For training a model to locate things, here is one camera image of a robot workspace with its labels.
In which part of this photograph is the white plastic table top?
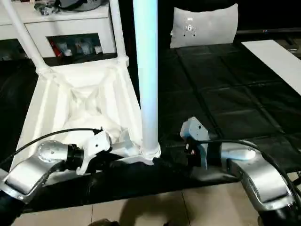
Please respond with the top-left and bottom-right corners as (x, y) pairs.
(9, 56), (163, 186)

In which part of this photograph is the white plastic table leg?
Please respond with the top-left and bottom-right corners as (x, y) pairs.
(108, 0), (130, 67)
(0, 0), (51, 74)
(132, 0), (162, 159)

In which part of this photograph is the black work mat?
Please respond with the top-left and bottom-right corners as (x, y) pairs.
(0, 40), (301, 212)

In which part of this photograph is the cluster of small bottles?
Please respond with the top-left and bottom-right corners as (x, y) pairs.
(47, 36), (104, 57)

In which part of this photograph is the white flat board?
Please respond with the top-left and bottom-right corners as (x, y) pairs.
(240, 39), (301, 96)

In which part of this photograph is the white cushion with badge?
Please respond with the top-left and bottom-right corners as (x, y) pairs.
(169, 3), (239, 49)

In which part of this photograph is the black cabinet with yellow label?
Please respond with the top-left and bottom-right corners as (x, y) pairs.
(117, 0), (178, 53)

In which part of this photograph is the white cabinet with glass doors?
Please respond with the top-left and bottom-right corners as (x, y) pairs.
(0, 0), (118, 60)

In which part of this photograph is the black flat television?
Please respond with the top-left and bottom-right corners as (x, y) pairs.
(235, 0), (301, 36)

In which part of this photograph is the grey bag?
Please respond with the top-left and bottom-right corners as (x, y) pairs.
(54, 0), (105, 13)

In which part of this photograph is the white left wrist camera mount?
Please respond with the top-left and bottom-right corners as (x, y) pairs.
(77, 129), (114, 177)

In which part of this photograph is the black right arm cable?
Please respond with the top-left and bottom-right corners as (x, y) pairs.
(197, 137), (301, 204)

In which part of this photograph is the dark cable bundle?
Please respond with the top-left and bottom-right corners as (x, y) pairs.
(33, 2), (57, 16)

